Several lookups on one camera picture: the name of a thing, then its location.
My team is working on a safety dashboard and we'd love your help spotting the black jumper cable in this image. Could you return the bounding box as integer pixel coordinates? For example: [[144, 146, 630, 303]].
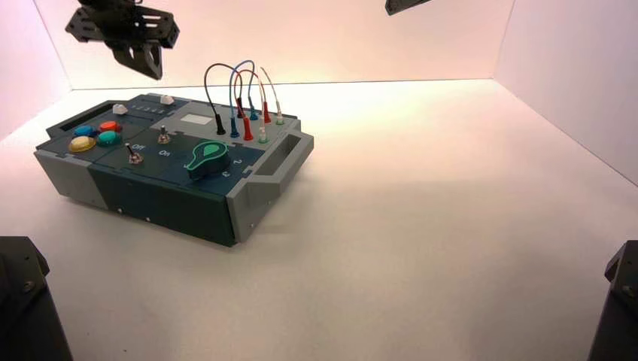
[[203, 63, 246, 136]]

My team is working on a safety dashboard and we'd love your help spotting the green rotary knob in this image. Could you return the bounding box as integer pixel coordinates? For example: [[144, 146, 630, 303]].
[[186, 141, 231, 182]]

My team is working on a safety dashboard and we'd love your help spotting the red jumper cable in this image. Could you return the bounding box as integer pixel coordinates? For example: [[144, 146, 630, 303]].
[[232, 69, 272, 142]]

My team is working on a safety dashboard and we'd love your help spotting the yellow push button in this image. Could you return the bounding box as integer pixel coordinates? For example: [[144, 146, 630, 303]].
[[68, 135, 97, 153]]

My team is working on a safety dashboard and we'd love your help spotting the teal and grey control box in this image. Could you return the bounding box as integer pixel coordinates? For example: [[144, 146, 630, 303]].
[[33, 93, 315, 247]]

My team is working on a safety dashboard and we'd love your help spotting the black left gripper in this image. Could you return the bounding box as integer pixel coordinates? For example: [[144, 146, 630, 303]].
[[65, 0, 181, 80]]

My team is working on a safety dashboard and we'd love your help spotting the white jumper cable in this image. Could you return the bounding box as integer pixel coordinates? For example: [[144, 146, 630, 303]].
[[258, 67, 286, 145]]

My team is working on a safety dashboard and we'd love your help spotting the blue jumper cable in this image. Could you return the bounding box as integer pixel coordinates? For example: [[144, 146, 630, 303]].
[[229, 60, 259, 139]]

